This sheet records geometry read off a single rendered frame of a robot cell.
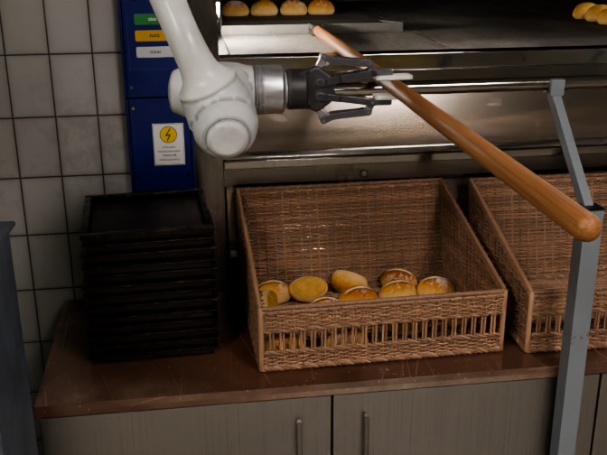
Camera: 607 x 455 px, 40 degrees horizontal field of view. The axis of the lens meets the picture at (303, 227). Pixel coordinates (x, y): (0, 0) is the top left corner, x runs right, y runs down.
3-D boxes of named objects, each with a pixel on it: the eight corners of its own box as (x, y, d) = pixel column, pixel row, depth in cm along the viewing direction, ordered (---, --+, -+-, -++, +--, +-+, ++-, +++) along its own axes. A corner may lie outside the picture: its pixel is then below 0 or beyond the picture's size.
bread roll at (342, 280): (365, 273, 210) (357, 292, 208) (372, 284, 216) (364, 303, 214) (331, 264, 215) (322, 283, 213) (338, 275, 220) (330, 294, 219)
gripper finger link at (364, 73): (315, 84, 157) (313, 77, 156) (373, 73, 157) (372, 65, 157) (318, 88, 153) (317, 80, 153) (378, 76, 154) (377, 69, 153)
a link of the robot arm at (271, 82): (252, 109, 159) (284, 108, 160) (256, 119, 151) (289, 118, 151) (251, 61, 156) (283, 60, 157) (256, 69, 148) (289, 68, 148)
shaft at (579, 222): (603, 245, 83) (607, 216, 82) (575, 246, 82) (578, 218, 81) (322, 35, 242) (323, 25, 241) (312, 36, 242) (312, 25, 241)
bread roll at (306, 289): (331, 298, 208) (326, 304, 213) (327, 273, 210) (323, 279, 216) (291, 301, 206) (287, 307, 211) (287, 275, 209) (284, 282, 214)
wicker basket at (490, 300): (236, 285, 223) (232, 186, 214) (438, 271, 232) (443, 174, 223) (256, 376, 178) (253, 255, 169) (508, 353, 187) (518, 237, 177)
